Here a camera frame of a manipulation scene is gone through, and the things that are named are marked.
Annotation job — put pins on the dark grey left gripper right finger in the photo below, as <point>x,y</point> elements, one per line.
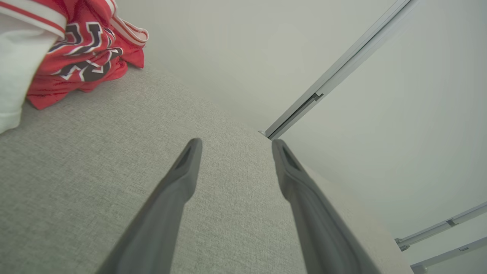
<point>327,236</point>

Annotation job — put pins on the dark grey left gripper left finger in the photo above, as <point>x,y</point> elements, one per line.
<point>152,236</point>

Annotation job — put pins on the red white printed T-shirt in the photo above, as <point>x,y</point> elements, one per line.
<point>87,49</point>

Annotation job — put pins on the grey metal partition post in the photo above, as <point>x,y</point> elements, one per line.
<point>437,229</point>
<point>456,253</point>

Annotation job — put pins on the grey double partition post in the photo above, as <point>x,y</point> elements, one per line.
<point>342,65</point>

